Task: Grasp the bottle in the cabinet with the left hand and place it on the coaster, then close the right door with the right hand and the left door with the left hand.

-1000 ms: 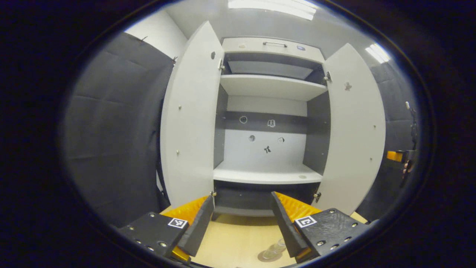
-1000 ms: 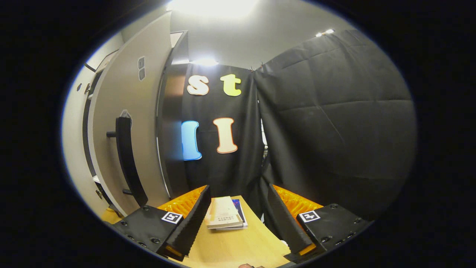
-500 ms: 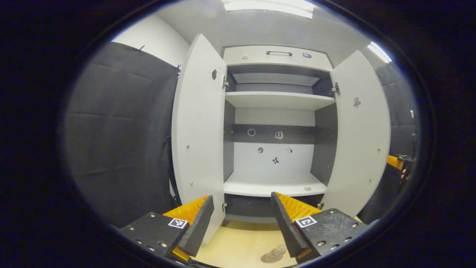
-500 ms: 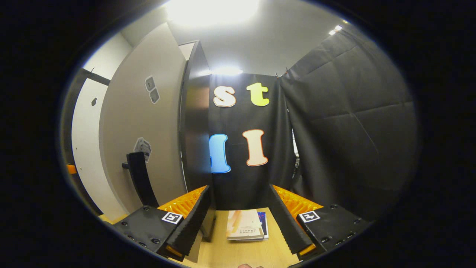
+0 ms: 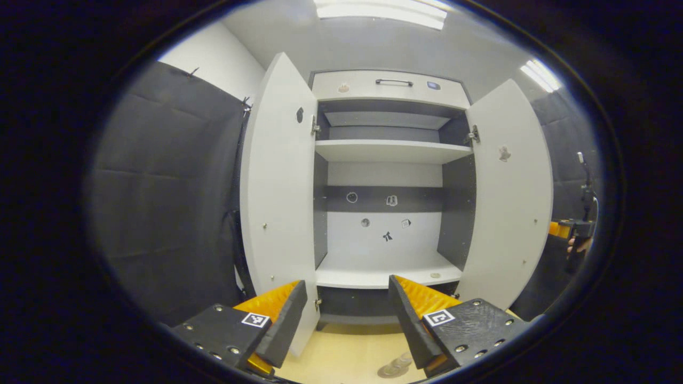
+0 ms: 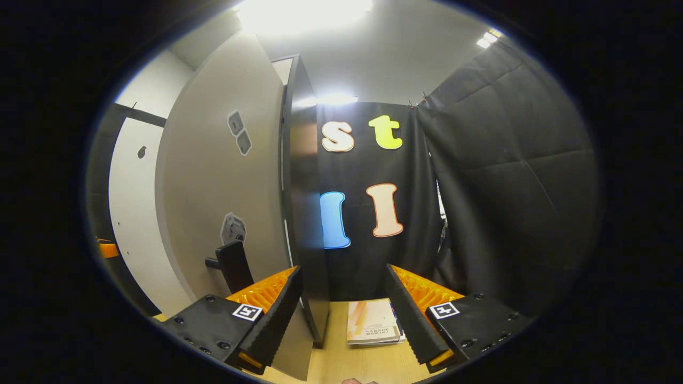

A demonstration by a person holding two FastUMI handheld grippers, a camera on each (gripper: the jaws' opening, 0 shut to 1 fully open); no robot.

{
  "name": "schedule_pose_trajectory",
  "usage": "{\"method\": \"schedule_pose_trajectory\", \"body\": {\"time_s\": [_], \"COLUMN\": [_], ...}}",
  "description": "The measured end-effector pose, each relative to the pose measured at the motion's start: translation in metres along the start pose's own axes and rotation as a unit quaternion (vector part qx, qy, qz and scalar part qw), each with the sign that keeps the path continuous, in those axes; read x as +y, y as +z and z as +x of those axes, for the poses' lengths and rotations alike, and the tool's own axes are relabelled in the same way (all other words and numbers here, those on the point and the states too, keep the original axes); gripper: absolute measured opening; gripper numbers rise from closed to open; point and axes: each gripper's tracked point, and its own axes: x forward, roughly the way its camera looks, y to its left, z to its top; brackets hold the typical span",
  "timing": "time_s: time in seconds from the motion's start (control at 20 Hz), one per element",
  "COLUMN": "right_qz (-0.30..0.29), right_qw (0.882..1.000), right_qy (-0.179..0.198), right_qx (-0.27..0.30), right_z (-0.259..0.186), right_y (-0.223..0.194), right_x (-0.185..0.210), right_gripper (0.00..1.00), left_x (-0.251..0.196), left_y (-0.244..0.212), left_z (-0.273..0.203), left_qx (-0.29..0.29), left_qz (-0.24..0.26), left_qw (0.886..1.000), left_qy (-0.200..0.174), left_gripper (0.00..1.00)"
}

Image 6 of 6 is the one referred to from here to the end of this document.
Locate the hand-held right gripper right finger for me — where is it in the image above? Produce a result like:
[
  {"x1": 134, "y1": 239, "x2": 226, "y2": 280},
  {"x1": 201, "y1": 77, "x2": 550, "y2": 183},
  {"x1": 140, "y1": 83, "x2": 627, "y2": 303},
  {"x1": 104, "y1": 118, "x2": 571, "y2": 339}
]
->
[{"x1": 384, "y1": 264, "x2": 534, "y2": 374}]

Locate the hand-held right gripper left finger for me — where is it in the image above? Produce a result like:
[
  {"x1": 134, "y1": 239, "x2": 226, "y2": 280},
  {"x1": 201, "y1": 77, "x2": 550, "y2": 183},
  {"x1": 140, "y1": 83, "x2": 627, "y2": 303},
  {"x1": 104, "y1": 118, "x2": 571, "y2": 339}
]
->
[{"x1": 163, "y1": 266, "x2": 304, "y2": 375}]

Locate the white cabinet door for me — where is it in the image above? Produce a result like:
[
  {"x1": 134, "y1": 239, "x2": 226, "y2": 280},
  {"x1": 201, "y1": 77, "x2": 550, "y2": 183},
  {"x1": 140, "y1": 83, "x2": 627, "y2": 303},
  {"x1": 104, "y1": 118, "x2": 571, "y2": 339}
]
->
[
  {"x1": 108, "y1": 115, "x2": 194, "y2": 318},
  {"x1": 155, "y1": 31, "x2": 316, "y2": 382}
]

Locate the white and grey cabinet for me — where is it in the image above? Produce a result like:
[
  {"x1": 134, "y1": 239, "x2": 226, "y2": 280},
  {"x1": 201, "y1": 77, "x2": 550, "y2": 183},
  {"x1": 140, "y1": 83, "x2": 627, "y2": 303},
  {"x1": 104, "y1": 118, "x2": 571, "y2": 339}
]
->
[{"x1": 271, "y1": 53, "x2": 331, "y2": 348}]

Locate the white book with blue edge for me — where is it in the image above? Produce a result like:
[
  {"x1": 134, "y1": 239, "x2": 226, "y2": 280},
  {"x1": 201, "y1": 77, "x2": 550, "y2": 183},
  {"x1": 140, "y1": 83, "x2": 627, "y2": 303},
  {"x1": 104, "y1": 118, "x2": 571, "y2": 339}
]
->
[{"x1": 350, "y1": 302, "x2": 407, "y2": 348}]

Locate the white and orange book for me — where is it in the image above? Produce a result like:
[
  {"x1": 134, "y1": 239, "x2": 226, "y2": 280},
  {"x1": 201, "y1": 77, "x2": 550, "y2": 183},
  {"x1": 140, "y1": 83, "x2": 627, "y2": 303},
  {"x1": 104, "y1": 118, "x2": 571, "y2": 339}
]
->
[{"x1": 347, "y1": 299, "x2": 402, "y2": 346}]

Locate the black backdrop cloth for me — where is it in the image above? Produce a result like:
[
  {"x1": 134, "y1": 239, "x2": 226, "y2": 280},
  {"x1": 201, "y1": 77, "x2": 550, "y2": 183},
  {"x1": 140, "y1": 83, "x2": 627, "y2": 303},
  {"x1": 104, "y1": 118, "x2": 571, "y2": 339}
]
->
[
  {"x1": 416, "y1": 40, "x2": 602, "y2": 319},
  {"x1": 316, "y1": 101, "x2": 444, "y2": 302}
]

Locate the small ceiling light panel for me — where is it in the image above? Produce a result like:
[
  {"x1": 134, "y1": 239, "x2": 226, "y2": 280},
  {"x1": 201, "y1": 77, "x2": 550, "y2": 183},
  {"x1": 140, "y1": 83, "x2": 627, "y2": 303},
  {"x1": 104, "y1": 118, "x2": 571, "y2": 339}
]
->
[{"x1": 476, "y1": 29, "x2": 503, "y2": 50}]

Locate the large ceiling light panel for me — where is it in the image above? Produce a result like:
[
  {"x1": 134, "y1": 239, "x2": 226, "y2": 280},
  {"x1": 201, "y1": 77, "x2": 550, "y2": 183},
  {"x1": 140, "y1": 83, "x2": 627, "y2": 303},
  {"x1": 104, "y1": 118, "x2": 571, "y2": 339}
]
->
[{"x1": 236, "y1": 0, "x2": 374, "y2": 36}]

